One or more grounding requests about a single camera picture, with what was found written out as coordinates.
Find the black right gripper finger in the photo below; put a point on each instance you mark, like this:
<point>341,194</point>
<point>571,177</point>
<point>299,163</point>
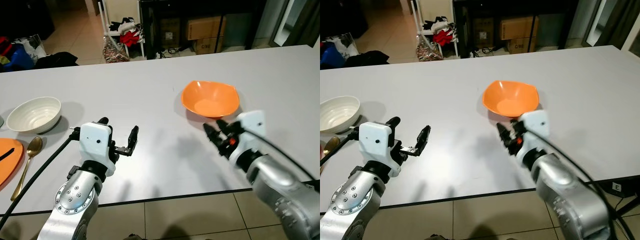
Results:
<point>516,125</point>
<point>223,126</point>
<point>504,135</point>
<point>214,134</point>

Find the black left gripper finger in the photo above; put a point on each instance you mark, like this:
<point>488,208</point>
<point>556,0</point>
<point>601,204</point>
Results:
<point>394,121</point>
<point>133,139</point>
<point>424,139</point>
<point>103,121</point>

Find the orange plastic bowl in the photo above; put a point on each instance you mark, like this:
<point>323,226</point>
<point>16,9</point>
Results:
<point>210,97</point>
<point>510,97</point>

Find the white ribbed ceramic bowl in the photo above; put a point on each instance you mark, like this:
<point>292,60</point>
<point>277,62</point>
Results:
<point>337,114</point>
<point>34,115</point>

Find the gold spoon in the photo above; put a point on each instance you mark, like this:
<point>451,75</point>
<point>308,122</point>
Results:
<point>330,146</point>
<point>33,146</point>

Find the black cloth pile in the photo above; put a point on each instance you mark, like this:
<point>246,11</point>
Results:
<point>56,59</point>
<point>367,57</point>

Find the speckled bag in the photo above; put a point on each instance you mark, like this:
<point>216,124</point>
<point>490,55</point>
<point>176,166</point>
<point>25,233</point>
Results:
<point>430,50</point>
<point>115,51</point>

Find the small printed cardboard box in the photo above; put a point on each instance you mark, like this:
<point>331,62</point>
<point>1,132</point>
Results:
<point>209,46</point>
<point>521,45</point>

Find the red cloth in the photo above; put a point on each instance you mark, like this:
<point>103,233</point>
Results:
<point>131,38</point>
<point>443,36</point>

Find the blue bag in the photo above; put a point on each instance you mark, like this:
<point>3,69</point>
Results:
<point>330,56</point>
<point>17,59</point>

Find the white plastic bag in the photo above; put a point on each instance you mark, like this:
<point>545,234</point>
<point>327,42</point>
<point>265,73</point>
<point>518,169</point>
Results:
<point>31,45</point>
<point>345,44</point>

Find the white shelf rack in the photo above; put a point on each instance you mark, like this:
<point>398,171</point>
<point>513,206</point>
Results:
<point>104,22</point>
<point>417,22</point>

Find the large brown cardboard box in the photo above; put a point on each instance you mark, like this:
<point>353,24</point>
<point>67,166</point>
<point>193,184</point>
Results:
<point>205,28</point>
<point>519,27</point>

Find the black and white clothes pile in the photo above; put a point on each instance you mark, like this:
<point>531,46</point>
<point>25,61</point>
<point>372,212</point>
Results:
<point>122,24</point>
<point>436,23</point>

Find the black utensil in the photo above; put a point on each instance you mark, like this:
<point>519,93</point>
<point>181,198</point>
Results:
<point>6,154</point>

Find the orange plate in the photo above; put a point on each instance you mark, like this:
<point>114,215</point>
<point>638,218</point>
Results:
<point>9,167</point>

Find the black cabinet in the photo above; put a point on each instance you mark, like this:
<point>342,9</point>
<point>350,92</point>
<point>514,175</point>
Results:
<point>150,25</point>
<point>462,30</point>

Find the white labelled socket box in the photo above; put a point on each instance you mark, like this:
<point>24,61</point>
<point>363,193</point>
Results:
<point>617,187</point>

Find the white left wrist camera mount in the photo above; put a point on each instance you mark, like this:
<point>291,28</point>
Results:
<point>375,141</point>
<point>95,140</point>

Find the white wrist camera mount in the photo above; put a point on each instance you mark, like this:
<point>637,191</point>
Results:
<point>252,127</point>
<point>95,140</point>
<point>537,127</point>
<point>375,141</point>

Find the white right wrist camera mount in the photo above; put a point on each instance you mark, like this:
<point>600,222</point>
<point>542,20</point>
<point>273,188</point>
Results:
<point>537,127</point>
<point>252,127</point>

